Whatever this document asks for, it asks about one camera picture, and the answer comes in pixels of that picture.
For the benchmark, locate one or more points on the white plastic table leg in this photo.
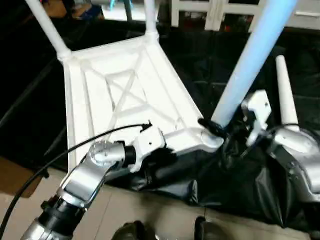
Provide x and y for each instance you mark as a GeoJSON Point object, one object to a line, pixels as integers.
{"type": "Point", "coordinates": [250, 60]}
{"type": "Point", "coordinates": [286, 95]}
{"type": "Point", "coordinates": [151, 17]}
{"type": "Point", "coordinates": [49, 27]}

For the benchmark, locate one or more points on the white plastic table top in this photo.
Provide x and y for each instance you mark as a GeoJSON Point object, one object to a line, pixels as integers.
{"type": "Point", "coordinates": [130, 90]}

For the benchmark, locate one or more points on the black work mat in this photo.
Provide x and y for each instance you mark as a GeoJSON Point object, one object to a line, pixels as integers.
{"type": "Point", "coordinates": [210, 70]}

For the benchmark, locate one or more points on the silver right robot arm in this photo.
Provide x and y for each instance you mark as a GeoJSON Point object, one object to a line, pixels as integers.
{"type": "Point", "coordinates": [297, 160]}

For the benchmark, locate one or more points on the white drawer unit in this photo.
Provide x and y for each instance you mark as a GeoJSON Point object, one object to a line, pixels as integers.
{"type": "Point", "coordinates": [307, 17]}

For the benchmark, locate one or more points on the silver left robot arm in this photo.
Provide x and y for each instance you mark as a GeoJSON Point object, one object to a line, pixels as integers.
{"type": "Point", "coordinates": [85, 177]}

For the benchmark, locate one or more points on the brown floor cardboard sheet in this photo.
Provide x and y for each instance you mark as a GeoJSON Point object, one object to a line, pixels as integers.
{"type": "Point", "coordinates": [15, 176]}

